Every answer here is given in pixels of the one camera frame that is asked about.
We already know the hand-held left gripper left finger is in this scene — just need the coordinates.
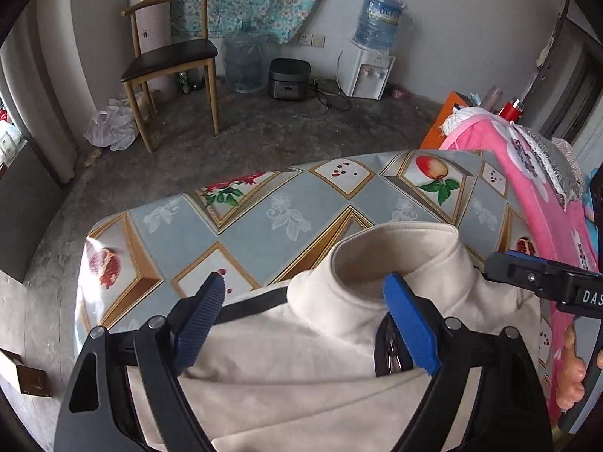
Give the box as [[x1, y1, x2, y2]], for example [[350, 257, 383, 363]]
[[53, 273, 226, 452]]

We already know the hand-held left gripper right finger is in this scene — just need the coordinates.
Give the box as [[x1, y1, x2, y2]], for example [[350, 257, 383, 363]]
[[383, 273, 553, 452]]

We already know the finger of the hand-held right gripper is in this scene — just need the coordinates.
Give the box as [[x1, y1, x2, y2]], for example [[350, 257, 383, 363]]
[[484, 249, 582, 299]]

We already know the cream zip jacket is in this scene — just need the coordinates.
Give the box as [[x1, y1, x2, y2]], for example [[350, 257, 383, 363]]
[[123, 222, 549, 452]]

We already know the person's right hand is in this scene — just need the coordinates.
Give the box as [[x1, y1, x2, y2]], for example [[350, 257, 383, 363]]
[[555, 327, 589, 410]]

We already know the pink floral blanket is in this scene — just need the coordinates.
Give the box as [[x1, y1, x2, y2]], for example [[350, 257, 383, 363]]
[[440, 106, 603, 438]]

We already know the blue plush toy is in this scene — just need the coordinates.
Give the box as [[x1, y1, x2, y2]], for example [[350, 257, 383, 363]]
[[582, 165, 603, 222]]

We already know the grey knitted cloth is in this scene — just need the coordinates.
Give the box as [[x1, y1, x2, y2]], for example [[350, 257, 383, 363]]
[[511, 125, 589, 210]]

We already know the fruit patterned tablecloth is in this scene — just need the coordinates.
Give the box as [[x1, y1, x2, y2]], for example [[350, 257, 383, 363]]
[[74, 148, 568, 434]]

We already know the red small container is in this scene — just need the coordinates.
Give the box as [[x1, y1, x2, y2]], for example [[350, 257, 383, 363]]
[[498, 97, 526, 123]]

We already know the orange box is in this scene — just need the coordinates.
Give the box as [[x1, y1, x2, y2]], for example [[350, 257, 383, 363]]
[[419, 92, 476, 150]]

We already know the grey cup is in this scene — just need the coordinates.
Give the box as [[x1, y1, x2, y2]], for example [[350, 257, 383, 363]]
[[481, 86, 506, 114]]

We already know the dark wooden door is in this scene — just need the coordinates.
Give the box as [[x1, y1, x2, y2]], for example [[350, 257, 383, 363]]
[[537, 0, 603, 147]]

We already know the brown cardboard box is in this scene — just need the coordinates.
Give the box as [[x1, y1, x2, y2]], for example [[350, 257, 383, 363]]
[[0, 348, 52, 399]]

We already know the dark grey cabinet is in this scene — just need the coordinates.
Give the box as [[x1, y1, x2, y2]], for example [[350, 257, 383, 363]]
[[0, 144, 64, 283]]

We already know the white plastic bag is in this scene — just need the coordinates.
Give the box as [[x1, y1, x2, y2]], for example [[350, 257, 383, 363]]
[[84, 99, 142, 151]]

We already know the white water dispenser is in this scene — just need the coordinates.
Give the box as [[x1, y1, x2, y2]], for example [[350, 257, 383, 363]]
[[338, 40, 396, 101]]

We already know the black rice cooker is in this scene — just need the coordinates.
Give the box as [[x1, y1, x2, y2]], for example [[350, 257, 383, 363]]
[[268, 58, 312, 102]]

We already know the empty clear water jug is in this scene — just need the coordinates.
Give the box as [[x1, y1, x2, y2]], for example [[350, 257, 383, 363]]
[[223, 21, 270, 94]]

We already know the wooden chair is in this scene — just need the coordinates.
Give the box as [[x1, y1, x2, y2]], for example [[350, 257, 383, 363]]
[[120, 0, 221, 154]]

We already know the grey curtain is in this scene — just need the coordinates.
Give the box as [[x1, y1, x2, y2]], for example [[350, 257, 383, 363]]
[[0, 28, 81, 184]]

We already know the white tall cylinder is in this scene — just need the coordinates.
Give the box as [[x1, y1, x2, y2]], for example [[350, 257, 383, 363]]
[[129, 0, 176, 95]]

